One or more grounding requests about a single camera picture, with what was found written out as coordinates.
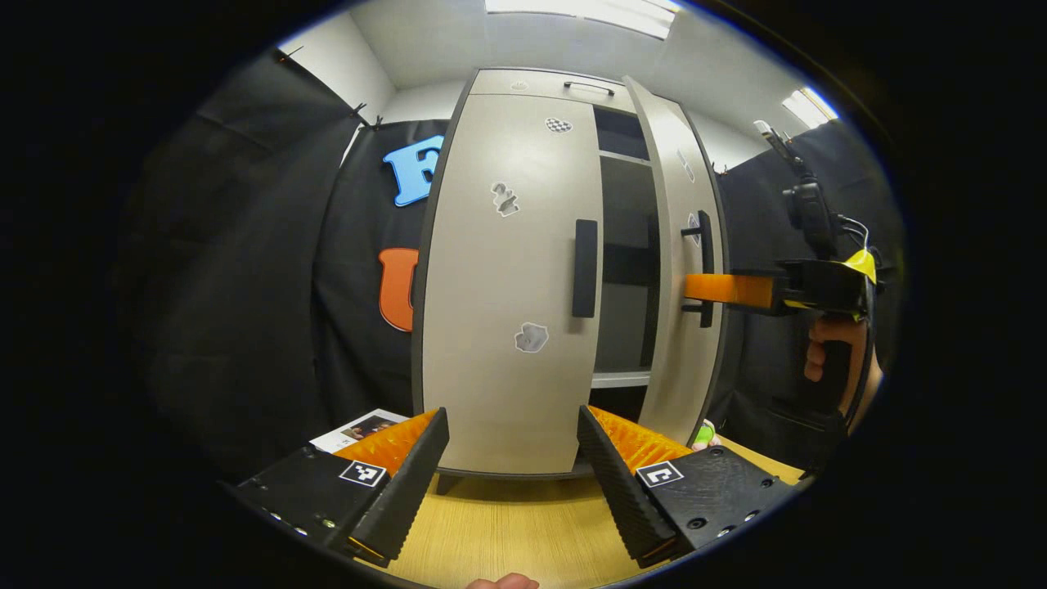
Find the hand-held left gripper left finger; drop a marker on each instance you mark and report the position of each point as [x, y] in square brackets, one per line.
[413, 483]

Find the beige cabinet door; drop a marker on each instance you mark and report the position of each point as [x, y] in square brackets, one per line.
[675, 368]

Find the beige cabinet top flap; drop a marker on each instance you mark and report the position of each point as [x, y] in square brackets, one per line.
[532, 88]

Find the large ceiling light panel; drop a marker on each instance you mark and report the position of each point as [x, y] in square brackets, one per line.
[581, 15]

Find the small green and white object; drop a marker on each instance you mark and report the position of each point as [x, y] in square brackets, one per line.
[705, 433]

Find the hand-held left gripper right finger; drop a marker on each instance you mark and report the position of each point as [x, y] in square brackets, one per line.
[617, 483]

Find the beige cabinet door checkered sticker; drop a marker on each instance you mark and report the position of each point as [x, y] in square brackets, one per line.
[491, 270]

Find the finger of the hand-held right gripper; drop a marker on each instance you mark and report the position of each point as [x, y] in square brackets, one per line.
[732, 290]

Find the white cabinet shelf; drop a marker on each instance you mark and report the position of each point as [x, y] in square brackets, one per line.
[626, 158]
[622, 379]

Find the beige double-door shoe cabinet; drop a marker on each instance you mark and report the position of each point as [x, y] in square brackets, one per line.
[622, 327]

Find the white printed leaflet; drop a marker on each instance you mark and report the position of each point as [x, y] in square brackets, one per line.
[360, 429]

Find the small ceiling light panel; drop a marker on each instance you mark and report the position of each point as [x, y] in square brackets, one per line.
[810, 106]

